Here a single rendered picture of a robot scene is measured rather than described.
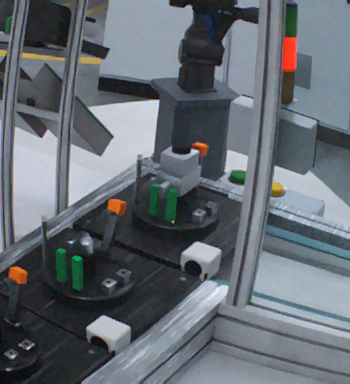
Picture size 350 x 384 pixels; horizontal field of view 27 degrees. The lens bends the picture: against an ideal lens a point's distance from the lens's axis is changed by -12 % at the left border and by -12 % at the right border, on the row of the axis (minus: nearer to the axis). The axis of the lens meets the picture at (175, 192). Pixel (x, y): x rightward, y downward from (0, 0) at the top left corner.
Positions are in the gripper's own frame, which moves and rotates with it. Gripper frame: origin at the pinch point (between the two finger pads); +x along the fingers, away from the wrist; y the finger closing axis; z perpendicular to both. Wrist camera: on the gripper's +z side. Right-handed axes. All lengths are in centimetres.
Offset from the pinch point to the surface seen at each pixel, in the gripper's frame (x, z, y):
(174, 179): 20.3, 23.1, 5.9
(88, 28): 0.0, 15.2, -18.4
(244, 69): 93, -265, -105
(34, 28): -4.1, 32.1, -18.4
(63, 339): 28, 60, 11
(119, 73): 111, -254, -179
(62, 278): 26, 50, 4
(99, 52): 4.8, 14.9, -15.4
